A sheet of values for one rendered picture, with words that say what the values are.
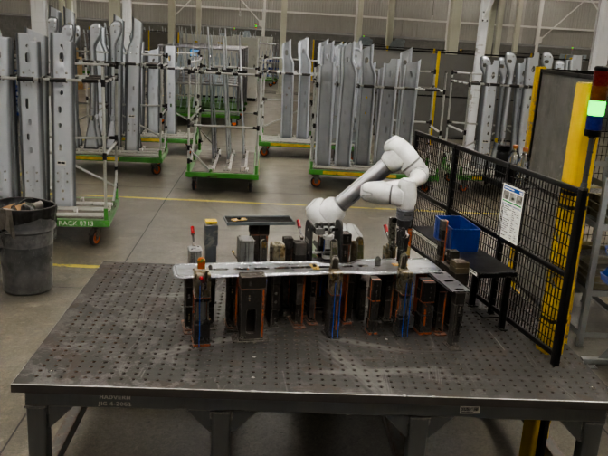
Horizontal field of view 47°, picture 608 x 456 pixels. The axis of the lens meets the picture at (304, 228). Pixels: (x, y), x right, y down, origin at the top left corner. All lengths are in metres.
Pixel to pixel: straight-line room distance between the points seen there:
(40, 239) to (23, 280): 0.36
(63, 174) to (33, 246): 1.78
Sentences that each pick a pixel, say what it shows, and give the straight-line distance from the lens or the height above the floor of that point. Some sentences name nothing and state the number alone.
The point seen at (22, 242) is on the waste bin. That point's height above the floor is 0.45.
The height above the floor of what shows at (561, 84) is 1.89.
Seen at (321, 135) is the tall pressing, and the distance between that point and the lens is 10.44.
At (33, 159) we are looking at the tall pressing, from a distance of 7.60.
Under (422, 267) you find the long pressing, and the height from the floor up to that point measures 1.00.
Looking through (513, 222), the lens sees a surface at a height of 1.27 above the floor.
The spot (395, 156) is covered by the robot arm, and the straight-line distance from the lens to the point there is 4.11.
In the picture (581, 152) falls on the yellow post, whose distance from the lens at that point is 3.43.
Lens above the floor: 2.13
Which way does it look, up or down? 15 degrees down
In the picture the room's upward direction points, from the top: 3 degrees clockwise
